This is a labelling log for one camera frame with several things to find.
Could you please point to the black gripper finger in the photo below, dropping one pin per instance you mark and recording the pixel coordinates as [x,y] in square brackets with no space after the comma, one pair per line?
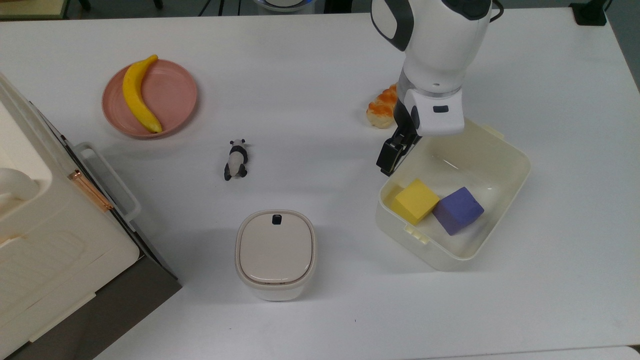
[391,155]

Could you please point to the purple foam cube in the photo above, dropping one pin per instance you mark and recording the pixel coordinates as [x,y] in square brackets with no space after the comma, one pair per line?
[457,210]

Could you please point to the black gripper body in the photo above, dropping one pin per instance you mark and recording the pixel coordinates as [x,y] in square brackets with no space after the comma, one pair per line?
[404,122]

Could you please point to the pink round plate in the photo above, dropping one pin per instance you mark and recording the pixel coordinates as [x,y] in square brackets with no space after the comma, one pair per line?
[172,95]

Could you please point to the black stand base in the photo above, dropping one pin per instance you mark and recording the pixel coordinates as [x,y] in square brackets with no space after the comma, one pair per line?
[589,12]

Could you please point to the wooden desk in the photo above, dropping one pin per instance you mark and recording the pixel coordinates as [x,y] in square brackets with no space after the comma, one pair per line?
[30,7]

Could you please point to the copper latch strip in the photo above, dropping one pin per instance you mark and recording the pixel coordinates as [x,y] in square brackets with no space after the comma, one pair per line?
[91,191]

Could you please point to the large cream storage box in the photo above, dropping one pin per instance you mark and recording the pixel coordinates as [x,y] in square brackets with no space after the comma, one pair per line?
[55,250]

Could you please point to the yellow toy banana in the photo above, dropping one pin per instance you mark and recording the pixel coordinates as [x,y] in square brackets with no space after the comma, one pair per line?
[135,95]

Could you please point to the orange glazed toy bread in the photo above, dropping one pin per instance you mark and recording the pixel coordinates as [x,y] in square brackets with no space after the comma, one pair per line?
[381,111]

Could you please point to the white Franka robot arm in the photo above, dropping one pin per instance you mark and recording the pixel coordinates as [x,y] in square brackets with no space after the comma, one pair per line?
[440,45]

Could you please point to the black white panda toy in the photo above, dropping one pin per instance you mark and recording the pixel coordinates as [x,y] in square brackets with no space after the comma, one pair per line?
[236,161]

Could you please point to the yellow foam cube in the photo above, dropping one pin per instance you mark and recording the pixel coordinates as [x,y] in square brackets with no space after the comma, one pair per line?
[416,201]

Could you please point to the beige small lidded trash can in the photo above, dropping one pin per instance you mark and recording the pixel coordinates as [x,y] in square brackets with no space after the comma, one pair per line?
[276,252]

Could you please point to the cream plastic box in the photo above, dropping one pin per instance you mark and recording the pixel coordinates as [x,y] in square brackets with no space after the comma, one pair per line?
[480,165]

